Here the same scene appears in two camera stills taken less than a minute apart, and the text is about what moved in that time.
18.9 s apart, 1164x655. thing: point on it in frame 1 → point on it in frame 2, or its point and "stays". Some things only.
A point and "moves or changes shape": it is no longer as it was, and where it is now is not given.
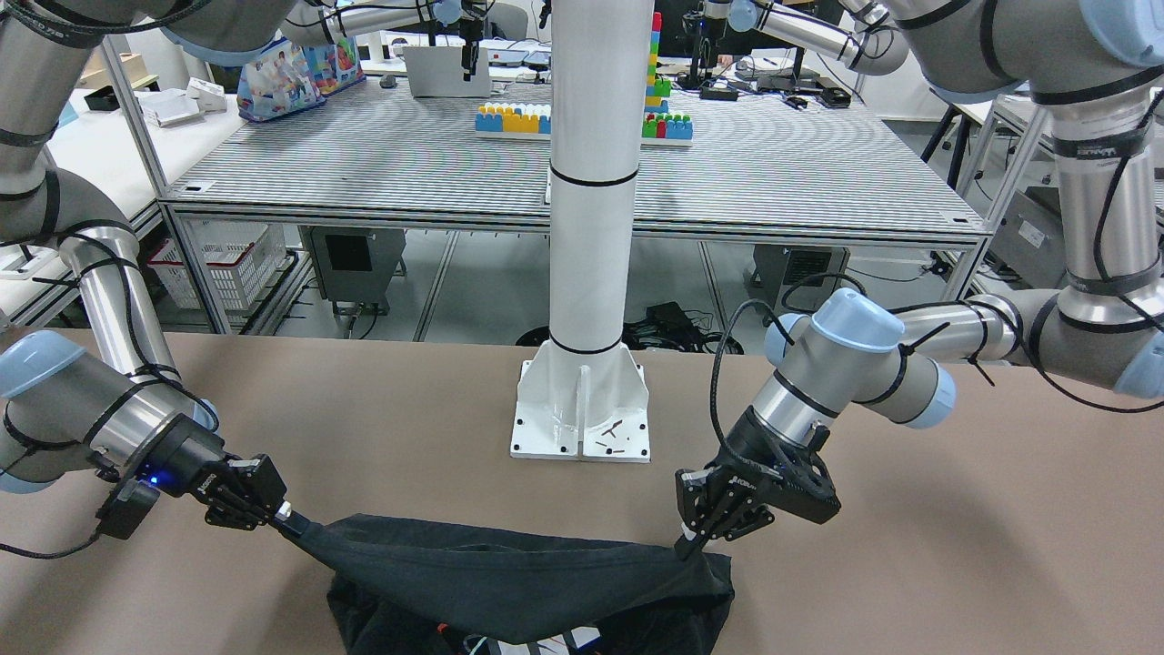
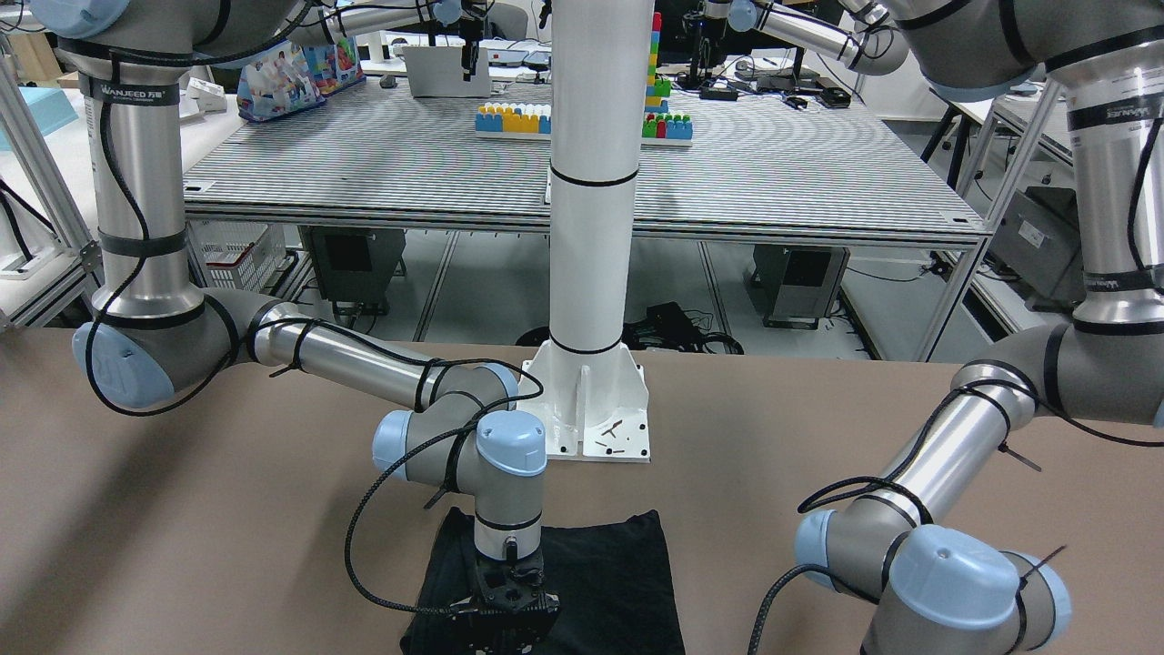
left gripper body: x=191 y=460 → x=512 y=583
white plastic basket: x=240 y=256 stays
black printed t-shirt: x=402 y=587 moves or changes shape
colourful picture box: x=294 y=76 stays
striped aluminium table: x=815 y=164 stays
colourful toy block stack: x=533 y=121 stays
